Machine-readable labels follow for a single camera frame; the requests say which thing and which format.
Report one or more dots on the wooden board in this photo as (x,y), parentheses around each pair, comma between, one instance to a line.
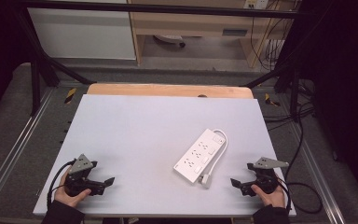
(167,90)

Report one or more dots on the aluminium rail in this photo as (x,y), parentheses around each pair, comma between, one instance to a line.
(15,146)
(320,174)

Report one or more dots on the office chair base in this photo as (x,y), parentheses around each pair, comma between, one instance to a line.
(169,39)

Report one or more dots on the black metal frame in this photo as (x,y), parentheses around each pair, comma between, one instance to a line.
(155,8)

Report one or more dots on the white wall socket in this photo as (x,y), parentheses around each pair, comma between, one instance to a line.
(255,3)

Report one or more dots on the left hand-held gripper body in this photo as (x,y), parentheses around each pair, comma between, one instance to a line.
(80,174)

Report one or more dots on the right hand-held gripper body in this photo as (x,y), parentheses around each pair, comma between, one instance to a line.
(265,175)

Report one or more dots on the yellow black tape marker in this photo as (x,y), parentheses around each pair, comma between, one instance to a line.
(270,100)
(70,95)

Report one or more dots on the person's right hand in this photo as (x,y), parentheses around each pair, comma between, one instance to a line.
(270,197)

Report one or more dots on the white cabinet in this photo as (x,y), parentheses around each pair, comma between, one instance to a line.
(80,34)

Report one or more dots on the white plug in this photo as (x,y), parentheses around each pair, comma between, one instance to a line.
(205,180)

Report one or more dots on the light wooden desk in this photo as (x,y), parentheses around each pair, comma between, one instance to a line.
(192,25)

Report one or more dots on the person's left hand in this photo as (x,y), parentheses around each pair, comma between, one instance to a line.
(70,199)

